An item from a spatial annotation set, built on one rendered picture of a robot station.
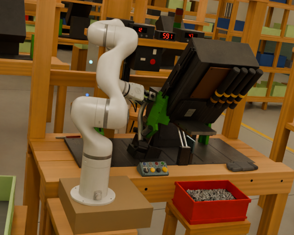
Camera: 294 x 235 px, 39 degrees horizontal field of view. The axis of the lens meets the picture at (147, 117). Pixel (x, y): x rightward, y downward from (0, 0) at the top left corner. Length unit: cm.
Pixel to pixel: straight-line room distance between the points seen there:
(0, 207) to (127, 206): 53
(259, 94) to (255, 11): 536
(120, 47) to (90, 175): 55
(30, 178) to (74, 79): 66
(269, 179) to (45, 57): 148
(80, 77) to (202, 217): 114
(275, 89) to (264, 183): 599
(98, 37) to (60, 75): 75
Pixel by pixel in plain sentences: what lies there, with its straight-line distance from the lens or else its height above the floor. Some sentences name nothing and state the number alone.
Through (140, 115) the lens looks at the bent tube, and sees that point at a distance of 241.
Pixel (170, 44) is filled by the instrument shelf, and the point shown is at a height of 152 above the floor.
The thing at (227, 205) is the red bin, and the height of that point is 89.
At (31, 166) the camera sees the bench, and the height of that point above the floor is 70.
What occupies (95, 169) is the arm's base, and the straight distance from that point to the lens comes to 167.
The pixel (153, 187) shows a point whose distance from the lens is 215.
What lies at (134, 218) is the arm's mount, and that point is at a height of 90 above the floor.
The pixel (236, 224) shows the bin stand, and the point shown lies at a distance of 208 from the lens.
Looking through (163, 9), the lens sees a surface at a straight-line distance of 1000.
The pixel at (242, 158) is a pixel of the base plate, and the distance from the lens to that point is 265.
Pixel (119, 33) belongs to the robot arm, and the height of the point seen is 160.
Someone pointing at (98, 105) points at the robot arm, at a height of 134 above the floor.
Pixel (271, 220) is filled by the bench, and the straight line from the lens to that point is 275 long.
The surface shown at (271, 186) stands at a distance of 260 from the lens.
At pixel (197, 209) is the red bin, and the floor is 88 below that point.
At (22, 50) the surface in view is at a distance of 918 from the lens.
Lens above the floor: 178
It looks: 16 degrees down
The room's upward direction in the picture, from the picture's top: 9 degrees clockwise
